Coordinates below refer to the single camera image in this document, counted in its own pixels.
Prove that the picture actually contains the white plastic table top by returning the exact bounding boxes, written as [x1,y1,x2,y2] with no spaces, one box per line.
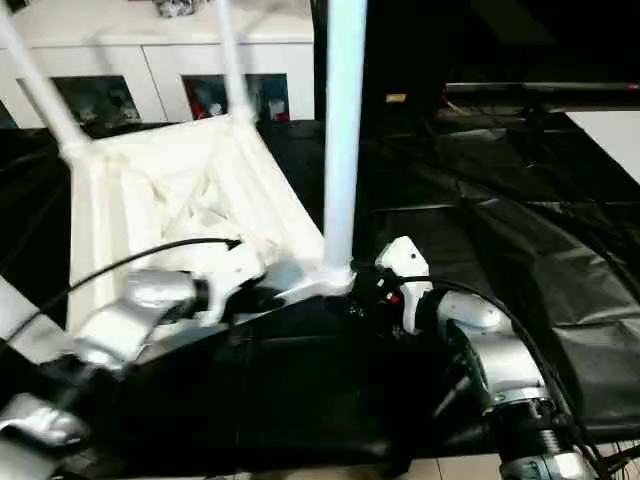
[63,111,360,362]

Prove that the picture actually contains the black plastic mat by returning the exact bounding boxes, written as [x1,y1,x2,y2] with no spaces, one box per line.
[0,109,640,474]

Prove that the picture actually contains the black tall cabinet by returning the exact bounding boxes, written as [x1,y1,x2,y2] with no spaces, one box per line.
[311,0,450,122]

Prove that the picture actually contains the black long bar device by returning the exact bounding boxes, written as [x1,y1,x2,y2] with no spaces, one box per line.
[443,81,640,97]

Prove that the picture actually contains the white flat board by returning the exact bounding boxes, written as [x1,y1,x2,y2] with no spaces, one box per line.
[563,109,640,187]

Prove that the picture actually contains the white glass-door cabinet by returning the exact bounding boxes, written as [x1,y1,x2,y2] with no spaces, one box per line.
[0,0,317,127]

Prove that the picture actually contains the black white crumpled bundle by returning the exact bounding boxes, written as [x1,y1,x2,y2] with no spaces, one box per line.
[153,0,202,20]

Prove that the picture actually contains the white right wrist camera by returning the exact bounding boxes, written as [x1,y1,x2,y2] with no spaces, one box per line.
[373,235,435,336]

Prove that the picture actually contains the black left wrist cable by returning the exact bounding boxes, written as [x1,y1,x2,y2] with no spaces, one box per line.
[0,237,242,352]

